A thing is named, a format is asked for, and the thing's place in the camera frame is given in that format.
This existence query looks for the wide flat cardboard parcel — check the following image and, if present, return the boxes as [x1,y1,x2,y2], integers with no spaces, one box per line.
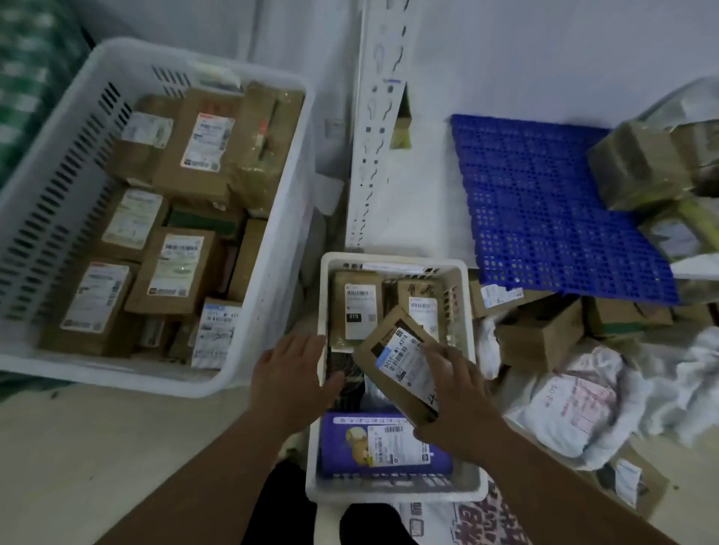
[584,296,675,341]

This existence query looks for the open-flap cardboard box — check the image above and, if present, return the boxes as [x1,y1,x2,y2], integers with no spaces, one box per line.
[493,296,586,374]

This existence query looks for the small cardboard parcel, torn label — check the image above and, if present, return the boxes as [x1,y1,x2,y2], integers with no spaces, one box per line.
[594,454,670,518]

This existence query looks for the tall cardboard parcel, black tag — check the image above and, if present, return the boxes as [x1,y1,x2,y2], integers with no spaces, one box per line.
[329,271,389,353]

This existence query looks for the yellow tape-wrapped parcel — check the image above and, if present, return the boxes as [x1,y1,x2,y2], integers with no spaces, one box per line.
[637,197,719,265]

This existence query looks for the scribbled cardboard parcel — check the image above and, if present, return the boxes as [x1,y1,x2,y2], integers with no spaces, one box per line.
[395,278,446,339]

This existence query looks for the blue plastic grid mat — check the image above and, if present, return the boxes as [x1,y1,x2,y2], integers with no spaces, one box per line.
[450,114,682,307]

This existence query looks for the white perforated metal shelf post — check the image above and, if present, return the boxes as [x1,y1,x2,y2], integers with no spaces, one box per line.
[344,0,423,251]

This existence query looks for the white mailer bag, pink print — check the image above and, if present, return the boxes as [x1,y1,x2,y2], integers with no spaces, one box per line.
[504,344,625,469]

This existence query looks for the low cardboard parcel, white label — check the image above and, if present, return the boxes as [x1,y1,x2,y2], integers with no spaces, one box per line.
[468,272,556,321]

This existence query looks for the black wrapped item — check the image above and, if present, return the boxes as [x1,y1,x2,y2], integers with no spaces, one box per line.
[327,349,367,396]

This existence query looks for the large white plastic basket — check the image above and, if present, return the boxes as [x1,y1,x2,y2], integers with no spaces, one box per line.
[0,36,316,400]

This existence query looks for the person's right hand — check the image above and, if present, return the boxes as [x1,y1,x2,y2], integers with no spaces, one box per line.
[413,342,510,465]

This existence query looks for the person's black trousers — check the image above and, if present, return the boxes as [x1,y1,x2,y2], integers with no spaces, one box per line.
[240,459,419,545]

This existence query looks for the purple parcel with cartoon print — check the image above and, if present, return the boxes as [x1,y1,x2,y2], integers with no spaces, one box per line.
[318,411,454,479]

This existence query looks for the person's right forearm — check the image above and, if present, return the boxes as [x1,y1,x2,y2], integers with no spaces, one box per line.
[477,424,677,545]

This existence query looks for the printed paper sheet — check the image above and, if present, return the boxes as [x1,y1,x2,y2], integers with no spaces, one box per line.
[392,482,531,545]

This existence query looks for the green checkered bag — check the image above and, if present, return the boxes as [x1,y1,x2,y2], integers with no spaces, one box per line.
[0,0,93,183]

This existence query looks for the person's left hand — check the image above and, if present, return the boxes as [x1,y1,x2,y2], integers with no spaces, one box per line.
[248,335,347,443]

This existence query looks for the crumpled white plastic bag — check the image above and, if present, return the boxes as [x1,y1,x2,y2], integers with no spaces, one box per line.
[618,325,719,450]

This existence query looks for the small white plastic basket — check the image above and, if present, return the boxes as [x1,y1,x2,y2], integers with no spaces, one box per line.
[304,251,490,505]

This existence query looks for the person's left forearm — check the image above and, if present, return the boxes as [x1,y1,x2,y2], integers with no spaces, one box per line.
[94,414,316,545]

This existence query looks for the large tape-wrapped cardboard parcel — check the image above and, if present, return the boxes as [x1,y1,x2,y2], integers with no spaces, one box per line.
[586,119,719,212]

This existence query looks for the pile of brown cardboard parcels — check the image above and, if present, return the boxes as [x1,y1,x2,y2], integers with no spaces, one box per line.
[38,81,307,371]

